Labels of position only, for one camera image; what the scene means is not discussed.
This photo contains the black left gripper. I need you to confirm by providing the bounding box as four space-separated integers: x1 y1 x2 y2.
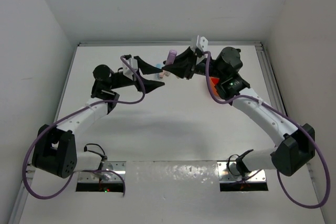
109 57 164 92

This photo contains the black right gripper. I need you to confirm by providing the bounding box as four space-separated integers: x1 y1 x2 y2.
162 47 225 80

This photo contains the purple correction tape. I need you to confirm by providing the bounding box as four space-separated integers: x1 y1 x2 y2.
165 50 177 65

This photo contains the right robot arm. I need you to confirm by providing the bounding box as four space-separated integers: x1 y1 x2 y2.
163 47 315 178

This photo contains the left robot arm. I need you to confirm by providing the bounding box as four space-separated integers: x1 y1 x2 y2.
31 55 164 178

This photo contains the pink mini stapler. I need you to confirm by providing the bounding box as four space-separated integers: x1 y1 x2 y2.
159 70 171 79

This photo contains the orange round organizer container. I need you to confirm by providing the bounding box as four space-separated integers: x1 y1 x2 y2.
209 77 219 98

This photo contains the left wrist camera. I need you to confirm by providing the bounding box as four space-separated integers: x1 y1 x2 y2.
121 56 138 80

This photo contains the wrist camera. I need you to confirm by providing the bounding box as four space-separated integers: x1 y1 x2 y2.
190 35 208 52
121 56 138 80

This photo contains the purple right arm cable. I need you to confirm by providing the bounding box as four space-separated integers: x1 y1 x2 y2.
196 50 331 209

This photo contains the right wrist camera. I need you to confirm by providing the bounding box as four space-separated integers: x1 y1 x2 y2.
190 35 208 52

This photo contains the aluminium table edge rail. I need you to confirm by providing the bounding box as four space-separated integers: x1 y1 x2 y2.
77 41 262 47

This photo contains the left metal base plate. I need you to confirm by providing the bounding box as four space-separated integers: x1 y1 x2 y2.
77 161 126 183

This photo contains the metal base plate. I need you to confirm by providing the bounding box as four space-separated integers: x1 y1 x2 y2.
217 160 268 183
77 161 126 183

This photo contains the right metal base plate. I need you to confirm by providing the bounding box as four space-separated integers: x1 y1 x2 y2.
217 160 268 183

